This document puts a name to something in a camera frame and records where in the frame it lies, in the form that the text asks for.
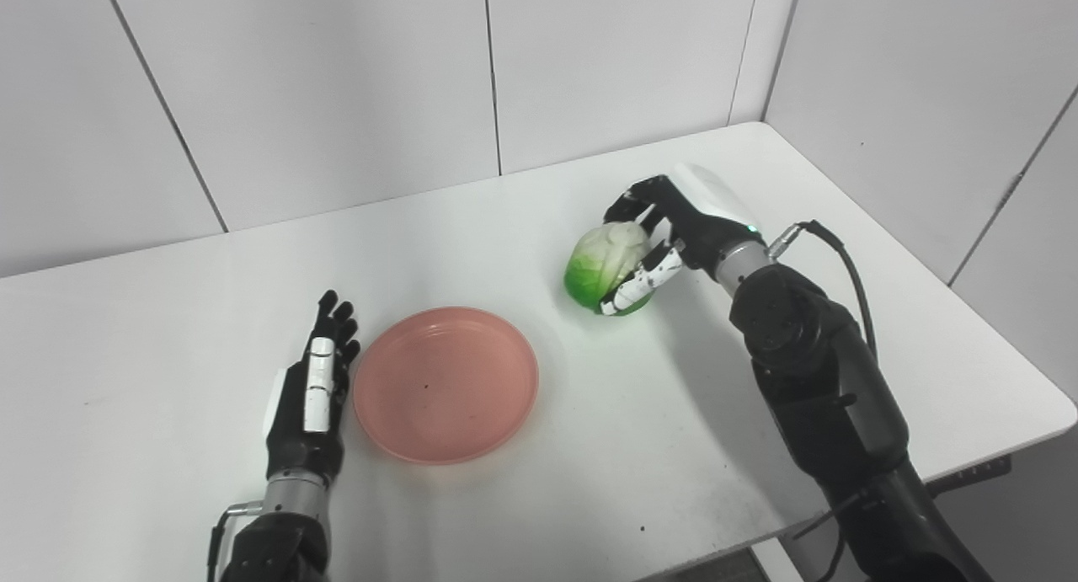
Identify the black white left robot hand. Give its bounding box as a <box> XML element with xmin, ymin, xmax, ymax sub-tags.
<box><xmin>264</xmin><ymin>290</ymin><xmax>361</xmax><ymax>482</ymax></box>

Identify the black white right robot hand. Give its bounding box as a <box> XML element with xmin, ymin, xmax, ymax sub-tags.
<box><xmin>600</xmin><ymin>163</ymin><xmax>763</xmax><ymax>315</ymax></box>

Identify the green white cabbage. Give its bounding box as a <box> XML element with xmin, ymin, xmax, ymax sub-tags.
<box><xmin>563</xmin><ymin>222</ymin><xmax>656</xmax><ymax>317</ymax></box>

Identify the pink round plate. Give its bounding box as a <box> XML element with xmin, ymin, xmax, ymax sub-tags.
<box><xmin>352</xmin><ymin>307</ymin><xmax>540</xmax><ymax>465</ymax></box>

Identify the white table leg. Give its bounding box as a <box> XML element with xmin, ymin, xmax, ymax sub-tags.
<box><xmin>750</xmin><ymin>538</ymin><xmax>814</xmax><ymax>582</ymax></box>

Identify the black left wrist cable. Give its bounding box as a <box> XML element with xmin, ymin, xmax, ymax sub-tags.
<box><xmin>207</xmin><ymin>501</ymin><xmax>264</xmax><ymax>582</ymax></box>

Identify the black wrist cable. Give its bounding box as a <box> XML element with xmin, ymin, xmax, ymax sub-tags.
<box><xmin>766</xmin><ymin>220</ymin><xmax>878</xmax><ymax>582</ymax></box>
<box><xmin>207</xmin><ymin>501</ymin><xmax>264</xmax><ymax>582</ymax></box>

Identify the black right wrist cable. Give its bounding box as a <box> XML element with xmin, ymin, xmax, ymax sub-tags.
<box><xmin>766</xmin><ymin>220</ymin><xmax>878</xmax><ymax>582</ymax></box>

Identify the black table frame bracket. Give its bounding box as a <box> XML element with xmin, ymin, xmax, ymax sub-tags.
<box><xmin>925</xmin><ymin>454</ymin><xmax>1013</xmax><ymax>500</ymax></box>

